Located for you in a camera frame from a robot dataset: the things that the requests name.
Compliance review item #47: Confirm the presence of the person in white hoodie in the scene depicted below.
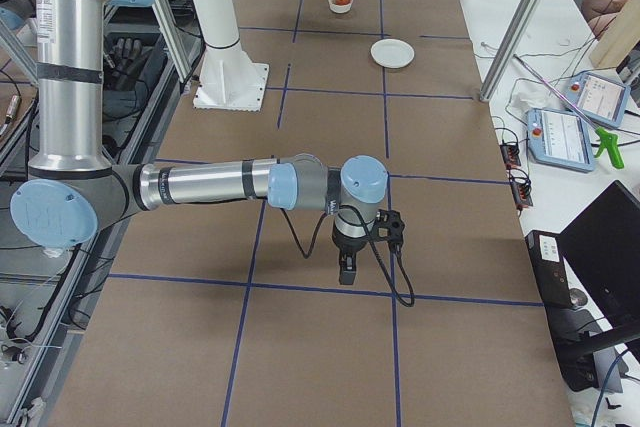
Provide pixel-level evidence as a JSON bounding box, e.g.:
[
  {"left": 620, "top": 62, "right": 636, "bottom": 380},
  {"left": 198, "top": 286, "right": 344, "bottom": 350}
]
[{"left": 580, "top": 0, "right": 628, "bottom": 39}]

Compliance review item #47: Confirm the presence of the black laptop computer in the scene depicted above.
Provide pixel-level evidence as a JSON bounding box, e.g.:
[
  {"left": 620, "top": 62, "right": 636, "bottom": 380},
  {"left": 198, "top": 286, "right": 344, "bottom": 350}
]
[{"left": 558, "top": 181, "right": 639, "bottom": 326}]

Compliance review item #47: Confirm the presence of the black electronics box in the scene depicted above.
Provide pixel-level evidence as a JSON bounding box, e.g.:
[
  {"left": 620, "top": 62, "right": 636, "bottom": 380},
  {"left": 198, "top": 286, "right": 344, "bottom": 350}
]
[{"left": 523, "top": 229, "right": 626, "bottom": 394}]

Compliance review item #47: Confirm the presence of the white crumpled tissue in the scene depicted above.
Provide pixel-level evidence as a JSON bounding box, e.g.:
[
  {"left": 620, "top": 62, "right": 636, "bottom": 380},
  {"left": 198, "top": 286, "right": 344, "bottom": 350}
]
[{"left": 511, "top": 90, "right": 549, "bottom": 111}]

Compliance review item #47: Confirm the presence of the wooden beam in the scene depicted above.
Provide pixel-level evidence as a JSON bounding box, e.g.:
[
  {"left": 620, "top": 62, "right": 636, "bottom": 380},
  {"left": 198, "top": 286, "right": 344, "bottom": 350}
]
[{"left": 590, "top": 0, "right": 639, "bottom": 68}]

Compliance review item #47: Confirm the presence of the white camera stand column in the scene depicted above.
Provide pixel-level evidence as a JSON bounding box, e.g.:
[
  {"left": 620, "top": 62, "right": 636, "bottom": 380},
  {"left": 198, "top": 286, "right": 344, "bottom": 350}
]
[{"left": 193, "top": 0, "right": 269, "bottom": 112}]

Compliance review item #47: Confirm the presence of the aluminium frame post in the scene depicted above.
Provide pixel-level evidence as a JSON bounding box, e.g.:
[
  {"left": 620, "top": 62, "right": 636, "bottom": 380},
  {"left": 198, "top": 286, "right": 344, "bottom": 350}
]
[{"left": 479, "top": 0, "right": 541, "bottom": 102}]

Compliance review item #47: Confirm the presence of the red circuit board upper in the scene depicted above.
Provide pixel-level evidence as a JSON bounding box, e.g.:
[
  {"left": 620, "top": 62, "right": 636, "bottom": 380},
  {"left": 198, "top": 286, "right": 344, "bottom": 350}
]
[{"left": 500, "top": 142, "right": 521, "bottom": 169}]

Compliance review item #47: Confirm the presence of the blue teach pendant far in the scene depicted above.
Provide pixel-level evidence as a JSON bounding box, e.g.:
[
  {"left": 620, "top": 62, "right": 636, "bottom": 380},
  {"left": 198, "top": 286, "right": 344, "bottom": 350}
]
[{"left": 566, "top": 71, "right": 631, "bottom": 128}]

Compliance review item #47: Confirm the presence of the red circuit board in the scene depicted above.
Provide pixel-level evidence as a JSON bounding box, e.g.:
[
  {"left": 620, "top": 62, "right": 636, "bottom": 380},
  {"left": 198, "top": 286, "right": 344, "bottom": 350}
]
[
  {"left": 510, "top": 177, "right": 533, "bottom": 211},
  {"left": 500, "top": 142, "right": 521, "bottom": 169}
]

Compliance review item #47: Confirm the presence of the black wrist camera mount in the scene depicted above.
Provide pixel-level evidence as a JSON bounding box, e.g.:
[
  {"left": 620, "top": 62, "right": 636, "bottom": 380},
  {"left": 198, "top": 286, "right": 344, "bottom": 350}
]
[{"left": 372, "top": 210, "right": 405, "bottom": 253}]

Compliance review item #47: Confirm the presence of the white round plate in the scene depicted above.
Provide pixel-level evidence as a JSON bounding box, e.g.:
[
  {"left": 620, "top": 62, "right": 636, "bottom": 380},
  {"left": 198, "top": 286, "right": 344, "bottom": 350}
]
[{"left": 370, "top": 38, "right": 415, "bottom": 69}]

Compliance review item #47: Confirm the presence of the red circuit board lower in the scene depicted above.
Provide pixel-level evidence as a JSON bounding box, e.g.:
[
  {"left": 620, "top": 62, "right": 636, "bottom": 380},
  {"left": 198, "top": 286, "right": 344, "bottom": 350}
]
[{"left": 510, "top": 177, "right": 533, "bottom": 211}]

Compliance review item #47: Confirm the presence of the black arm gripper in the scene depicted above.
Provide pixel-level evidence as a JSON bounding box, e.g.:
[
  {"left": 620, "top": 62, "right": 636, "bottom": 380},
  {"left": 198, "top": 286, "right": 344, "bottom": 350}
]
[{"left": 332, "top": 234, "right": 367, "bottom": 285}]

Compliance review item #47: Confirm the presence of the white bowl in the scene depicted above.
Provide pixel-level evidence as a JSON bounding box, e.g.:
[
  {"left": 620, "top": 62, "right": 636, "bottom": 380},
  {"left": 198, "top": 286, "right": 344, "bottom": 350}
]
[{"left": 327, "top": 0, "right": 353, "bottom": 14}]

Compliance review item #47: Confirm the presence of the blue teach pendant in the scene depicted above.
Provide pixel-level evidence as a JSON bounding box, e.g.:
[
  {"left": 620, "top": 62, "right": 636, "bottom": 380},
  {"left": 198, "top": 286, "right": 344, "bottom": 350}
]
[
  {"left": 566, "top": 71, "right": 631, "bottom": 128},
  {"left": 526, "top": 108, "right": 595, "bottom": 172}
]

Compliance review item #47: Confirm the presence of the silver grabber stick tool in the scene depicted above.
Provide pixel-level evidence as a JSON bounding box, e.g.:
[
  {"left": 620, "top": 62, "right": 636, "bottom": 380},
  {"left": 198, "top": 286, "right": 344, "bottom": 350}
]
[{"left": 513, "top": 54, "right": 625, "bottom": 169}]

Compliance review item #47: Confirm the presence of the blue teach pendant near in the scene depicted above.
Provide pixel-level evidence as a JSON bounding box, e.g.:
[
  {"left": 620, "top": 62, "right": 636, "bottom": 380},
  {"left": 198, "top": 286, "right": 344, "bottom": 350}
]
[{"left": 526, "top": 108, "right": 595, "bottom": 172}]

